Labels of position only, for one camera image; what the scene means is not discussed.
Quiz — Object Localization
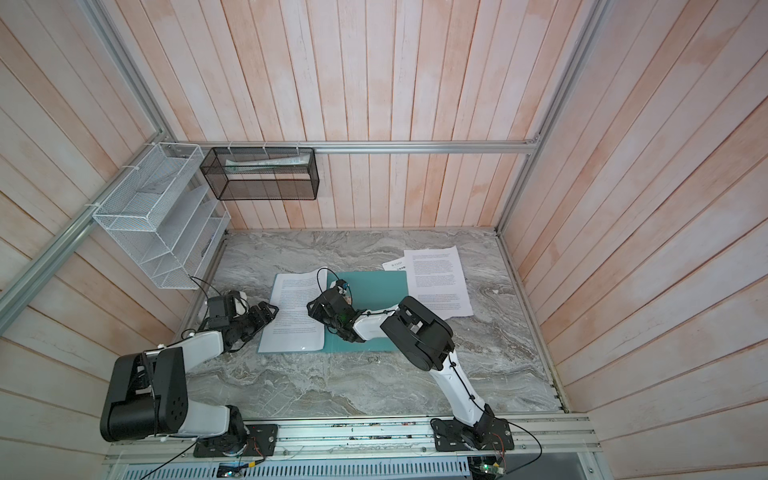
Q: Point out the green file folder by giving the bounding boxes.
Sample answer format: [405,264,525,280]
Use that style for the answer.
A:
[321,271,408,354]

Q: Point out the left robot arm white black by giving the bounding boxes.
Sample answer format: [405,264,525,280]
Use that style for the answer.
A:
[100,291,280,456]

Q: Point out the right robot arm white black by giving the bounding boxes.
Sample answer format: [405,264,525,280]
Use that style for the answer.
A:
[307,282,501,451]

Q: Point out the papers in black basket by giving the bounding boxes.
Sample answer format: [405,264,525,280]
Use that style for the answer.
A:
[224,154,311,175]

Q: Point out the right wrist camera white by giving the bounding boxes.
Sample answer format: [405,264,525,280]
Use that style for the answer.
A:
[334,279,353,303]

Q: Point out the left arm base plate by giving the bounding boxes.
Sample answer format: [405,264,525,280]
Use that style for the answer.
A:
[193,424,278,458]

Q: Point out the white wire mesh rack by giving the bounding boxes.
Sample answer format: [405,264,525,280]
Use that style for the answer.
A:
[94,143,230,290]

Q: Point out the black mesh wall basket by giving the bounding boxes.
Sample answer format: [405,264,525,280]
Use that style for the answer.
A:
[200,146,320,201]

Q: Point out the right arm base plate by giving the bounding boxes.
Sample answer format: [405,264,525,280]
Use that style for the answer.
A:
[430,418,514,452]

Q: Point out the aluminium mounting rail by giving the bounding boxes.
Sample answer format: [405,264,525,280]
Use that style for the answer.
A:
[104,412,601,465]

